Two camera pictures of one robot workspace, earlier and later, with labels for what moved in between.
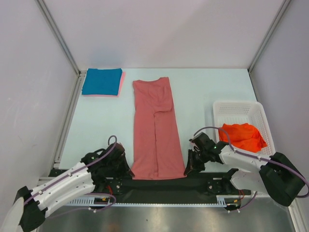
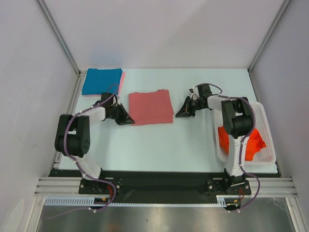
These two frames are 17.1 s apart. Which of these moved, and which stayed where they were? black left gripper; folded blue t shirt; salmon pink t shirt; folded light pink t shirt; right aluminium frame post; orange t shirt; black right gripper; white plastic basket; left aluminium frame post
Moved: black left gripper; black right gripper; salmon pink t shirt
Stayed: orange t shirt; right aluminium frame post; white plastic basket; folded blue t shirt; folded light pink t shirt; left aluminium frame post
